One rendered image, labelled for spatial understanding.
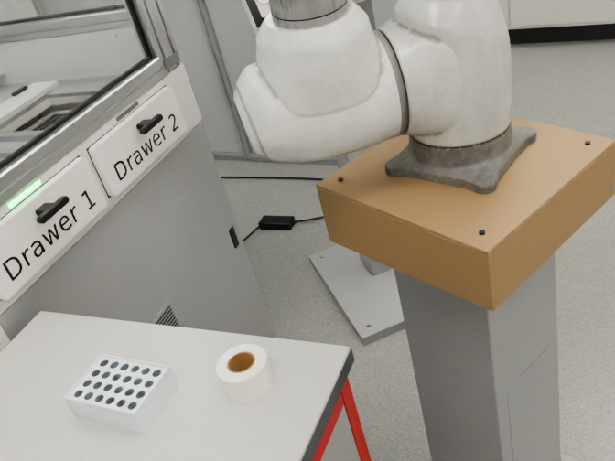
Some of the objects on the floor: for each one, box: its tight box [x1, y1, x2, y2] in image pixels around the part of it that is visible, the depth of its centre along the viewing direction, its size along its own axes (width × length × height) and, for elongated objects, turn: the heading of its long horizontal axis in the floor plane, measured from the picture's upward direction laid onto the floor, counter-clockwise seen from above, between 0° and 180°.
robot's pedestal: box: [394, 252, 575, 461], centre depth 131 cm, size 30×30×76 cm
